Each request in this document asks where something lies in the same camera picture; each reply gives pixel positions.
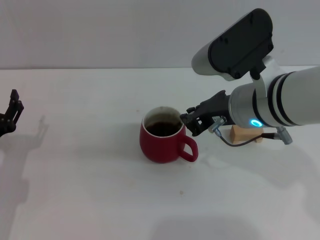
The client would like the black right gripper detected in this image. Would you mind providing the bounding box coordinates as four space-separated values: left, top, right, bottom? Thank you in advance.
179 90 232 137

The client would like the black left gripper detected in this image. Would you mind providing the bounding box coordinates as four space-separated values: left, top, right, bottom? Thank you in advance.
0 88 25 138

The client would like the red ceramic cup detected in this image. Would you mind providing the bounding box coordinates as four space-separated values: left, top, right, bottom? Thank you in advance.
139 106 199 164

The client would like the dark coffee liquid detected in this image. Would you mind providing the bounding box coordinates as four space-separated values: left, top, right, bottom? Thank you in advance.
145 121 182 138

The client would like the light wooden block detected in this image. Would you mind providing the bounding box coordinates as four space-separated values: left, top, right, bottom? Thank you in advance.
229 124 265 145

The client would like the grey gripper cable with connector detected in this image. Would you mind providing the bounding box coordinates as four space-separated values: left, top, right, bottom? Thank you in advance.
208 116 294 148

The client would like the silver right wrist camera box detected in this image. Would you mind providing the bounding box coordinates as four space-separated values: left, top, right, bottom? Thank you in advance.
191 8 275 82

